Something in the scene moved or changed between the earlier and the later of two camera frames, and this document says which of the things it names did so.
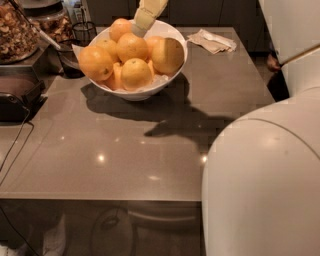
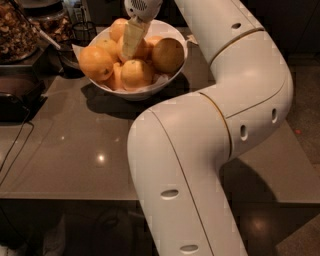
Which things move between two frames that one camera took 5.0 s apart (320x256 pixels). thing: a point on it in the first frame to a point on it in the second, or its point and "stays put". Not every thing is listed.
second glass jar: [50, 17] stays put
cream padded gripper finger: [145, 14] to [132, 37]
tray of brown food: [19, 37] stays put
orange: [131, 46] stays put
